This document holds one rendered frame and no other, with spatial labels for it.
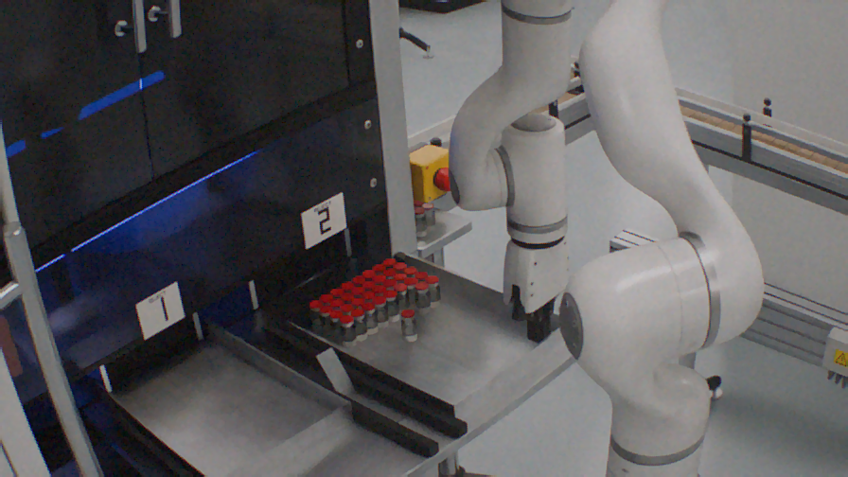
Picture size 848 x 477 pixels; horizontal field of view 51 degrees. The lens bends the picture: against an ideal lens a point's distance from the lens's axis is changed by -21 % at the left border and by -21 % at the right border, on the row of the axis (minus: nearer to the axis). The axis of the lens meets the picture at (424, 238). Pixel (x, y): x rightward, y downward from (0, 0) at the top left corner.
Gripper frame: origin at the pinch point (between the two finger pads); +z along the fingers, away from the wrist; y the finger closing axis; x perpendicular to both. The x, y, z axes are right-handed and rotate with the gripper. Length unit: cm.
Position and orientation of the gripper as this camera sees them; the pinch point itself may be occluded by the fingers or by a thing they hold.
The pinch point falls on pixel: (538, 327)
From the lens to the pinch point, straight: 155.9
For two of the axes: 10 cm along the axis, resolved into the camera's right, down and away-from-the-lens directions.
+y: -6.8, 3.9, -6.2
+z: 0.7, 8.7, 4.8
